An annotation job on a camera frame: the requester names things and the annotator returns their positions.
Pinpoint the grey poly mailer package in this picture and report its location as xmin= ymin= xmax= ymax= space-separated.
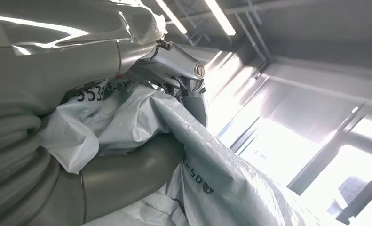
xmin=39 ymin=77 xmax=325 ymax=226

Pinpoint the ceiling light strip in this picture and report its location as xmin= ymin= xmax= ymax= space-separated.
xmin=204 ymin=0 xmax=237 ymax=36
xmin=154 ymin=0 xmax=189 ymax=35

